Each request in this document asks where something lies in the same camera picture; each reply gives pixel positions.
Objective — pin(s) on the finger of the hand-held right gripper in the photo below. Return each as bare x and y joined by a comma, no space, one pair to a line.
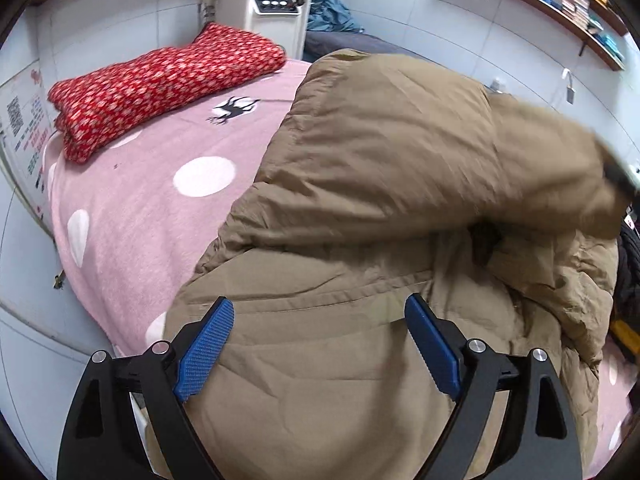
619,176

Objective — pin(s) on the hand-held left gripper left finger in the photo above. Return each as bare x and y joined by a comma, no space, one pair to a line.
205,355

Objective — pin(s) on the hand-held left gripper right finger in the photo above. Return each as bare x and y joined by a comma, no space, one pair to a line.
432,350

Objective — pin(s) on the tan quilted comforter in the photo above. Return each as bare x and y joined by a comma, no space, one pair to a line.
375,160

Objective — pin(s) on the black knit sweater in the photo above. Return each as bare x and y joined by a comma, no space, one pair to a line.
630,270

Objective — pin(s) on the pink polka dot blanket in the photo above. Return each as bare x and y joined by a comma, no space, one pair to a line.
140,220

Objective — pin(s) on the clear plastic bottle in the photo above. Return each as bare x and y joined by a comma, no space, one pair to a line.
496,85

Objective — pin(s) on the small metal latch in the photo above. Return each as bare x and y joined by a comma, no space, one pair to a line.
59,280

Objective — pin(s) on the row of books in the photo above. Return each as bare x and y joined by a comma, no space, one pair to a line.
580,7

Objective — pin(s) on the red floral pillow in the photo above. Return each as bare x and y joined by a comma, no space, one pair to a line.
150,85

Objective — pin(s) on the dark grey bedding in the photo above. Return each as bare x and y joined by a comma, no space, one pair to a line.
350,42

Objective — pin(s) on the teal cloth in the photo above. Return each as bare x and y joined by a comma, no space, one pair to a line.
332,12

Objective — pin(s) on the white machine cabinet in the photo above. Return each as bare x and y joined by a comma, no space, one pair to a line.
235,7

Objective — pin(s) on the wall poster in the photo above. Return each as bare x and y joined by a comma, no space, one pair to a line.
25,125

